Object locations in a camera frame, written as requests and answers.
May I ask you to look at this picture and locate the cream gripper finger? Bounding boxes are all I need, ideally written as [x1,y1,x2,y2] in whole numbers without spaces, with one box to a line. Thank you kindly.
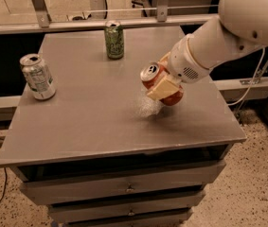
[158,52,170,68]
[147,75,181,100]

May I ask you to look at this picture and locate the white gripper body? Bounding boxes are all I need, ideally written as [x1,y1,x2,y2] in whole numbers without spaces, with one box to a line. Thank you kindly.
[167,34,209,83]

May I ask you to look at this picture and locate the red coca-cola can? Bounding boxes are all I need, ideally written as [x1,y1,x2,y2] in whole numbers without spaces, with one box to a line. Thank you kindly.
[140,62,184,106]

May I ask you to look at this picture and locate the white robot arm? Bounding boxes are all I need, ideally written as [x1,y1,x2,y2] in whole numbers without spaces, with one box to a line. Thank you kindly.
[141,0,268,100]

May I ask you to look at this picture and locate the green soda can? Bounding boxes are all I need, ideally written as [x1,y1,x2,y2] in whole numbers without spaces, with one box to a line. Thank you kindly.
[104,20,124,60]

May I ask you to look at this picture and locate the white silver soda can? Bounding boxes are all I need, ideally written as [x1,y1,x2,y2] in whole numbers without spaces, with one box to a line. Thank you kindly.
[20,54,56,100]

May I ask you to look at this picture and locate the grey drawer cabinet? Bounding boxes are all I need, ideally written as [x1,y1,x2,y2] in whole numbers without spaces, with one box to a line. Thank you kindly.
[0,26,247,227]

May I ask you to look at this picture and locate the bottom grey drawer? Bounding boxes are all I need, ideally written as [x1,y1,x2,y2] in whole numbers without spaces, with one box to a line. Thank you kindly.
[67,208,192,227]

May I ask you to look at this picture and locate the grey drawer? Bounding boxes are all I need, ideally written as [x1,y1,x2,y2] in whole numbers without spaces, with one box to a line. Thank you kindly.
[20,160,225,205]
[67,208,192,227]
[49,190,205,223]

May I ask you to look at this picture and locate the middle grey drawer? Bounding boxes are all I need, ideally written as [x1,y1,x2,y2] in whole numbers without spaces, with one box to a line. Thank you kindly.
[49,190,205,223]

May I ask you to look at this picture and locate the top grey drawer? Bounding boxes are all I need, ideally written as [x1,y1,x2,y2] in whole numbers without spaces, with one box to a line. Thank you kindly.
[20,160,225,205]

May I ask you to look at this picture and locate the white cable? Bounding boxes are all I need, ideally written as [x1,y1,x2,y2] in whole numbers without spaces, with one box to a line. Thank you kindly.
[226,46,266,108]

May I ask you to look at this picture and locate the metal guard rail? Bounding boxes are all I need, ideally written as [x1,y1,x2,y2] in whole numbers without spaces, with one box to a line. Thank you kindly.
[0,0,218,34]

